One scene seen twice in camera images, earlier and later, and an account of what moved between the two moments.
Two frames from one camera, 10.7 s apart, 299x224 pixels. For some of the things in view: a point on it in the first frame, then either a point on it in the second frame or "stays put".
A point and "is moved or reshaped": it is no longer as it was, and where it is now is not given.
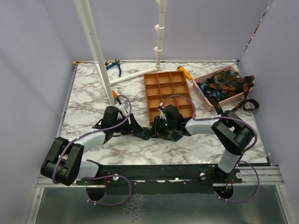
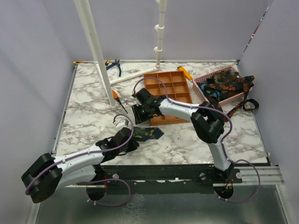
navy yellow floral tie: x=146 y=133 is moved or reshaped
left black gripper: x=132 y=127 -> x=134 y=144
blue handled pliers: x=116 y=62 stays put
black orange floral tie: x=215 y=91 stays put
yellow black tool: x=77 y=62 stays put
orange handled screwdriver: x=116 y=96 stays put
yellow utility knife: x=188 y=75 stays put
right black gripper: x=157 y=129 -> x=138 y=117
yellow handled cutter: x=107 y=62 stays put
